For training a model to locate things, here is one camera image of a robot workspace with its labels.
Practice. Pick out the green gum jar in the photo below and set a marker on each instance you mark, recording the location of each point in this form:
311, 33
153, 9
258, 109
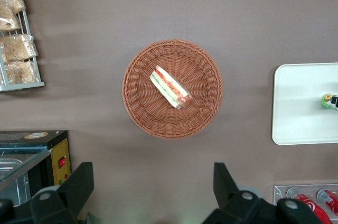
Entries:
326, 101

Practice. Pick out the wrapped sandwich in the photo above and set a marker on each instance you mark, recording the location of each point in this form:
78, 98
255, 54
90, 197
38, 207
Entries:
169, 86

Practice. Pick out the clear acrylic can holder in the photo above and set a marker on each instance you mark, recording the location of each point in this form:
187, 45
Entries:
280, 192

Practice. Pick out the black yellow food warmer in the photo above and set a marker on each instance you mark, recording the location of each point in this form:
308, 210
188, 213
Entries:
56, 139

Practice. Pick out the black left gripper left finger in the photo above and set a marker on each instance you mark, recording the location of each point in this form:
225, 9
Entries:
71, 197

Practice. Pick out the cream plastic tray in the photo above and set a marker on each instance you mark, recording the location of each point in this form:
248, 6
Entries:
298, 107

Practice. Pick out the red cola can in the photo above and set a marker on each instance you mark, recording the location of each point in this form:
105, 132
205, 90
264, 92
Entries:
330, 200
311, 205

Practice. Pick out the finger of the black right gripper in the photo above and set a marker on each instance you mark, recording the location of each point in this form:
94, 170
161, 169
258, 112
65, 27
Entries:
334, 100

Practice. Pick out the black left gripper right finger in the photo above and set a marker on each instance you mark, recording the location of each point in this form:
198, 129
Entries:
229, 203

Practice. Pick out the brown round wicker basket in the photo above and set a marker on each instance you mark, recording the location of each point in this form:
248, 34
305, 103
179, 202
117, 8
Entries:
200, 89

